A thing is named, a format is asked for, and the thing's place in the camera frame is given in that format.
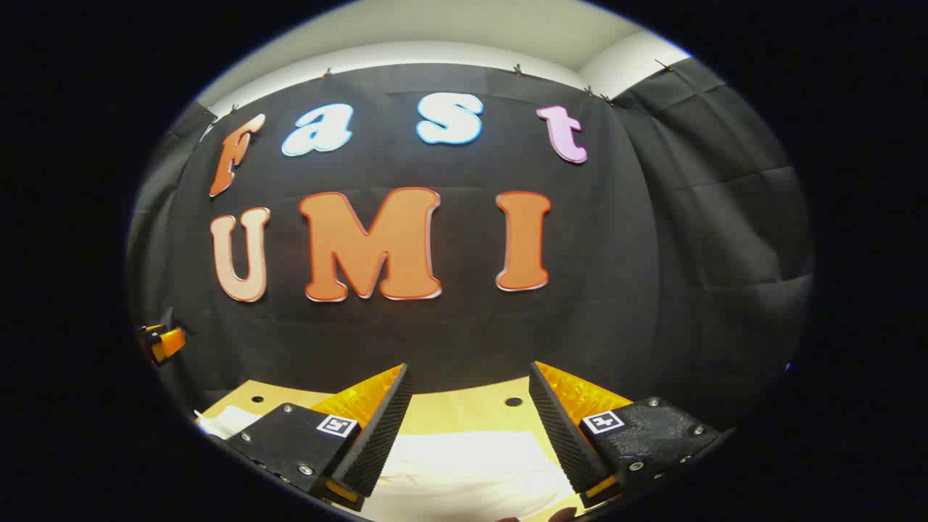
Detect white jeans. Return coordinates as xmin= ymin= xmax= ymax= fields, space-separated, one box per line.
xmin=194 ymin=406 xmax=581 ymax=522

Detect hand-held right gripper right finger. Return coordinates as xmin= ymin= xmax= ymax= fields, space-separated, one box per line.
xmin=528 ymin=360 xmax=737 ymax=508

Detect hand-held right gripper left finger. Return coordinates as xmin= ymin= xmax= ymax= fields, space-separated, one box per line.
xmin=226 ymin=362 xmax=414 ymax=512

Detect black backdrop cloth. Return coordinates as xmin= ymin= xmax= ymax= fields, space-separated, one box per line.
xmin=127 ymin=58 xmax=816 ymax=428

